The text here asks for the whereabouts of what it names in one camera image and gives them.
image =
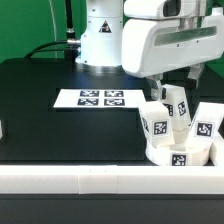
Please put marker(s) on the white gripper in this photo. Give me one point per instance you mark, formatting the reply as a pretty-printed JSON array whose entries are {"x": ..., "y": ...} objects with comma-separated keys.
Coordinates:
[{"x": 154, "y": 47}]

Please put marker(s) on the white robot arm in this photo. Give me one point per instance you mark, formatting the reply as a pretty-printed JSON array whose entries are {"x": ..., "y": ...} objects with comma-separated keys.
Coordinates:
[{"x": 101, "y": 43}]

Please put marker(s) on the white right fence bar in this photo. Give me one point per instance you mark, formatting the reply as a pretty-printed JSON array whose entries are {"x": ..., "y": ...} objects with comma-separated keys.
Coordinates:
[{"x": 217, "y": 151}]

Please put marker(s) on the white fence bar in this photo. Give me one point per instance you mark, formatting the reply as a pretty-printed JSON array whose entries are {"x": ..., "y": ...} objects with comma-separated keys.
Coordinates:
[
  {"x": 217, "y": 151},
  {"x": 46, "y": 179}
]

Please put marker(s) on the white marker sheet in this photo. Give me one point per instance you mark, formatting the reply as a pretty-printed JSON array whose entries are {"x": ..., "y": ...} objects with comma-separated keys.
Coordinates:
[{"x": 98, "y": 98}]

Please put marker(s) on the white front fence bar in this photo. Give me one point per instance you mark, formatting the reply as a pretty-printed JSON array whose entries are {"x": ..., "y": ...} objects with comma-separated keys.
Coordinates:
[{"x": 46, "y": 179}]

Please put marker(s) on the white object at left edge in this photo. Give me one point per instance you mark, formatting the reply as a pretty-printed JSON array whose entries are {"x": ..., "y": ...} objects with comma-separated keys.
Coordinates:
[{"x": 1, "y": 133}]

